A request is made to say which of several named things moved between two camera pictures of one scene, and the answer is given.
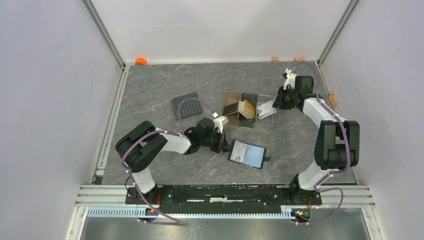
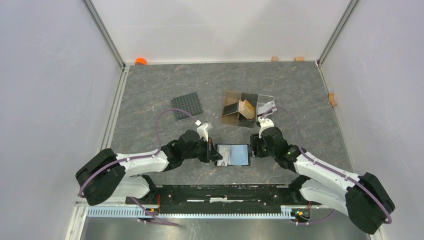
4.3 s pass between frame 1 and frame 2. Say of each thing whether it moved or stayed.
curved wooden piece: stayed
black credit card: stayed
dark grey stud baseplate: stayed
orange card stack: stayed
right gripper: moved
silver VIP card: moved
